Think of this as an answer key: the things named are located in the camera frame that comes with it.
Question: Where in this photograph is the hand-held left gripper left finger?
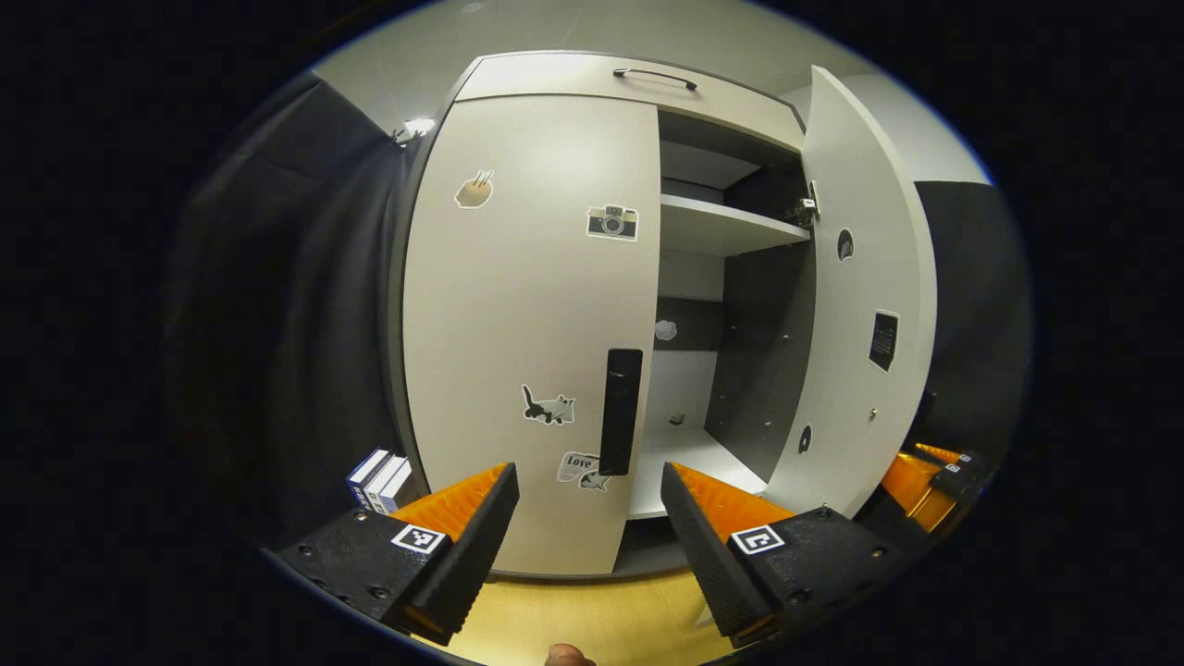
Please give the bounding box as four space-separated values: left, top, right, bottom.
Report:
276 461 521 647

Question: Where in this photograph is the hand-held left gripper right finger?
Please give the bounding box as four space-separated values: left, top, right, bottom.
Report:
660 461 912 648

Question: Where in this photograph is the black door handle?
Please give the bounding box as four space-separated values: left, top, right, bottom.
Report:
598 348 644 477

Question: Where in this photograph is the white door with headphone sticker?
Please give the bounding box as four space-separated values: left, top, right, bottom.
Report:
766 65 938 519

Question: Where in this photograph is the white double-door shoe cabinet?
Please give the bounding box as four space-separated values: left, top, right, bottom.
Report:
387 48 821 582

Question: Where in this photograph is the white door with camera sticker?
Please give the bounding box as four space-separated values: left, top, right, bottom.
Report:
402 92 662 576

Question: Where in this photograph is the metal door hinge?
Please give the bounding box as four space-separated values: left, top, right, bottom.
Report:
786 180 822 229

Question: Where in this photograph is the white cabinet shelf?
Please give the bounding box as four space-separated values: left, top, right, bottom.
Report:
660 192 812 258

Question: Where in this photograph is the white cabinet drawer front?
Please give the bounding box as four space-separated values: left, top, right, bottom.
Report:
456 51 806 154

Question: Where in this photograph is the blue and white box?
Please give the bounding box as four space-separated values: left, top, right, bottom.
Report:
364 455 406 514
379 460 414 514
347 449 391 510

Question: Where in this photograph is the black drawer handle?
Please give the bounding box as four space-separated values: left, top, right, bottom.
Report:
612 67 699 92

